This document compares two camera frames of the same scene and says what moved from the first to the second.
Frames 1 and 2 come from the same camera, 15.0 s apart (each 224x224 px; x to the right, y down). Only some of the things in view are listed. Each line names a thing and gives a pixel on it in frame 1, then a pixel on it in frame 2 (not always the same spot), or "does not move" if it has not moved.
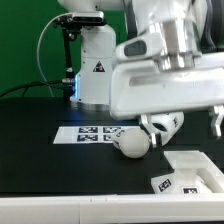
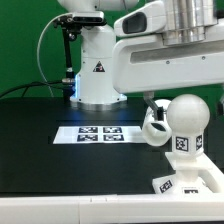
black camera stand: [69, 23] does not move
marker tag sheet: [85, 134] does not move
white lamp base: [184, 179] does not move
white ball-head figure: [134, 143] to [187, 116]
